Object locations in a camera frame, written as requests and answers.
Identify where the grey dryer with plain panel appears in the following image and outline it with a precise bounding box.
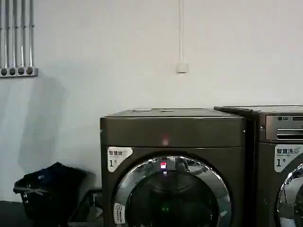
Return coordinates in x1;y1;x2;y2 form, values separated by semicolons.
99;107;256;227

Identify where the round glass dryer door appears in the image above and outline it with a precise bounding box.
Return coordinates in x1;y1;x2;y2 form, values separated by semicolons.
274;161;303;227
113;155;232;227

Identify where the black low metal stand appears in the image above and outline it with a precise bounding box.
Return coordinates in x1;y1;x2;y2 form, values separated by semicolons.
68;186;105;227

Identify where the dark clothes pile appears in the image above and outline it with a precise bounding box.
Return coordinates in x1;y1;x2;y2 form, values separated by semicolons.
15;162;88;197

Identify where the grey pipe junction box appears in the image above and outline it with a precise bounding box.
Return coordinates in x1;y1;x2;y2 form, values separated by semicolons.
0;67;39;78

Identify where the grey dryer with drawer panel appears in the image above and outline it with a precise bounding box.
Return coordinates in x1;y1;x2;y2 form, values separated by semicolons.
214;105;303;227

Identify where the black laundry basket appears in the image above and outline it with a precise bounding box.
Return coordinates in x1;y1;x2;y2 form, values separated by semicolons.
13;177;76;227

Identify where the white wall socket box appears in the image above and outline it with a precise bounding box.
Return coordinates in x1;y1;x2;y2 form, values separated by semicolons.
176;61;190;74

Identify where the silver wall pipe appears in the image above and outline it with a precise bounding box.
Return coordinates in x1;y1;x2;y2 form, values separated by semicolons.
20;0;27;69
0;0;5;69
28;0;35;69
13;0;19;69
5;0;12;69

